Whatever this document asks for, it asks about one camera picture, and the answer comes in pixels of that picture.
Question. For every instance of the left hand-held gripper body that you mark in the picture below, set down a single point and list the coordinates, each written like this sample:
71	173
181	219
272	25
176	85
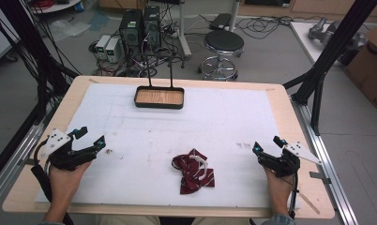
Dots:
60	153

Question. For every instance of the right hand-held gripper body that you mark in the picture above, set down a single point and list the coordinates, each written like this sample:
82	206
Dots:
285	164

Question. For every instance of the dark red striped bow tie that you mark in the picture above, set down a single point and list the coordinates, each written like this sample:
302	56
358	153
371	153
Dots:
193	173

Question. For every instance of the black tray with hanger rack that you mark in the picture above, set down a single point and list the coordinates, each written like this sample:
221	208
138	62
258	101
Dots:
159	97

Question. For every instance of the person's right hand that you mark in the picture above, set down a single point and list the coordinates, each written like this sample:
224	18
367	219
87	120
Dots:
278	189

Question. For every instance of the person's left hand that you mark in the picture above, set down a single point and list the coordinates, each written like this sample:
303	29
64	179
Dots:
64	184

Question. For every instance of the thin wooden strip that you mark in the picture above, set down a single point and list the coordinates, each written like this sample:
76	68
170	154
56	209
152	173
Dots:
309	203

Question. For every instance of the white foam mat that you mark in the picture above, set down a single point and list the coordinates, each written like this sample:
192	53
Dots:
164	134

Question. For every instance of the white power supply unit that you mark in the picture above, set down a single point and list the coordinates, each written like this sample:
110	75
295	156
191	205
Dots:
113	50
102	45

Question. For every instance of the white floor board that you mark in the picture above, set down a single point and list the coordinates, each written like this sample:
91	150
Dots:
305	40

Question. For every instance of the black round stool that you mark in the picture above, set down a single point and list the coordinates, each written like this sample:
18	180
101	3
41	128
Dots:
223	42

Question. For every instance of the brown cardboard box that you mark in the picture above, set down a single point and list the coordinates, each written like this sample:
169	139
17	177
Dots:
369	68

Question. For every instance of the black computer tower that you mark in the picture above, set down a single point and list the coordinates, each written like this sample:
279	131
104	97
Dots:
131	26
152	25

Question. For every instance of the grey machine part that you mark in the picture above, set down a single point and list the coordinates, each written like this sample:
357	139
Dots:
324	31

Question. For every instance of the black flat box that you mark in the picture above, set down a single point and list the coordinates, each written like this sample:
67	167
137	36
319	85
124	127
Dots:
220	21

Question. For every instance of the white table leg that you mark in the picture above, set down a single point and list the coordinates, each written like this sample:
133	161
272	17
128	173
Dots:
183	34

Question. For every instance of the grey metal bracket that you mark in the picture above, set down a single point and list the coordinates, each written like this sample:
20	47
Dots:
27	162
319	177

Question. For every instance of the aluminium rail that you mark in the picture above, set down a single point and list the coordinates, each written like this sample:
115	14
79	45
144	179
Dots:
327	162
14	162

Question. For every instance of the black metal frame stand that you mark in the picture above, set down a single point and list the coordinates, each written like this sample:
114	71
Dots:
36	53
330	50

